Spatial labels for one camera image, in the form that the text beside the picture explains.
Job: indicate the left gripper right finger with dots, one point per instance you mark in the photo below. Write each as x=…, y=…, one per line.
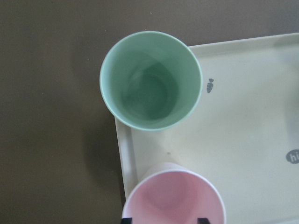
x=202, y=221

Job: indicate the pink cup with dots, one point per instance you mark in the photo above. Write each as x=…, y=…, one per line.
x=171, y=194

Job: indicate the cream rabbit tray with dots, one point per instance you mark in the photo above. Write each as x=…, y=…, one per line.
x=243, y=136

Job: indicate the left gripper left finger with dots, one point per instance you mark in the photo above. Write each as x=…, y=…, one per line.
x=126, y=220

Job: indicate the green cup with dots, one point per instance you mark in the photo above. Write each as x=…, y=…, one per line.
x=150, y=81

